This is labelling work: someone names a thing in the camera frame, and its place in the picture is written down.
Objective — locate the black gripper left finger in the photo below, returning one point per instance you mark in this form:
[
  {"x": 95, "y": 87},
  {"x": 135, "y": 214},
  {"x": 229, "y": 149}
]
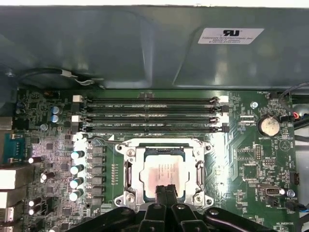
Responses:
[{"x": 154, "y": 217}]

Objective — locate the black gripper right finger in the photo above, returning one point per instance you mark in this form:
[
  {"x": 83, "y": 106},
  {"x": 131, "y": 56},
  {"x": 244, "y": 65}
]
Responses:
[{"x": 181, "y": 217}]

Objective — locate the silver CPU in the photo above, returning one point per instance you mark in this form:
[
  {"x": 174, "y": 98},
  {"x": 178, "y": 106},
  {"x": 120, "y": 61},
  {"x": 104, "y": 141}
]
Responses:
[{"x": 164, "y": 169}]

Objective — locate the CPU socket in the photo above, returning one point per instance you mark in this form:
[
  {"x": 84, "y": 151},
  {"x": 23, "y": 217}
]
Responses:
[{"x": 128, "y": 157}]

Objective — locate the silver can capacitor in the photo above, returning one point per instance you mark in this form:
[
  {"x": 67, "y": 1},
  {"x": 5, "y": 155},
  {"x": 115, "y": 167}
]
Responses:
[
  {"x": 76, "y": 195},
  {"x": 77, "y": 154},
  {"x": 76, "y": 183},
  {"x": 77, "y": 169}
]

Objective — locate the black clipped RAM slot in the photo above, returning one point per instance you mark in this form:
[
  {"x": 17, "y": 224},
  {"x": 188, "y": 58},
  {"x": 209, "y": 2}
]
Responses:
[
  {"x": 169, "y": 109},
  {"x": 183, "y": 129}
]

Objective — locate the internal USB port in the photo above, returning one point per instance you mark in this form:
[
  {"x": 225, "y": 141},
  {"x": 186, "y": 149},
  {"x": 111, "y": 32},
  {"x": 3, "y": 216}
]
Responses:
[{"x": 271, "y": 192}]

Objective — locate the white clipped RAM slot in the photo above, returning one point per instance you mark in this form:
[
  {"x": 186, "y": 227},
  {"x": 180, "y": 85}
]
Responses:
[
  {"x": 169, "y": 119},
  {"x": 149, "y": 99}
]

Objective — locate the green motherboard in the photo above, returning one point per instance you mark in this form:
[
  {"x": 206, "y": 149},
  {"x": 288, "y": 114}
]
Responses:
[{"x": 241, "y": 135}]

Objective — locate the round coin battery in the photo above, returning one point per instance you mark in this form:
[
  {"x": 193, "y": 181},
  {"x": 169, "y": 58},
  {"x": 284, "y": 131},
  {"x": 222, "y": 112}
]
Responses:
[{"x": 268, "y": 125}]

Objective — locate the silver board screw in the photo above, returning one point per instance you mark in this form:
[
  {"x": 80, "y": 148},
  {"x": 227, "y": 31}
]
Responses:
[{"x": 253, "y": 104}]

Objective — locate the blue topped capacitor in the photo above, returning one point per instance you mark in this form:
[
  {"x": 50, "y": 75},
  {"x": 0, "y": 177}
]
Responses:
[
  {"x": 55, "y": 119},
  {"x": 55, "y": 110}
]

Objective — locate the silver metal port block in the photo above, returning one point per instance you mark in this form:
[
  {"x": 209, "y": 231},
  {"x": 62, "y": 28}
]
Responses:
[
  {"x": 9, "y": 199},
  {"x": 14, "y": 177}
]

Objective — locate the blue serial port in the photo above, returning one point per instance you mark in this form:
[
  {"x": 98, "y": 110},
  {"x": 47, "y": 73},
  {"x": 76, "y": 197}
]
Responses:
[{"x": 17, "y": 147}]

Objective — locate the black PC case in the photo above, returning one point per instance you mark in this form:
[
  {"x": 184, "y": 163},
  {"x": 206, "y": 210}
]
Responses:
[{"x": 96, "y": 48}]

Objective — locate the white case sticker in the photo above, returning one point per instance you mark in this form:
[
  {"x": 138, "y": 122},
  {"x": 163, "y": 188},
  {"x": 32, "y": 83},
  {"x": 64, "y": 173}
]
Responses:
[{"x": 229, "y": 36}]

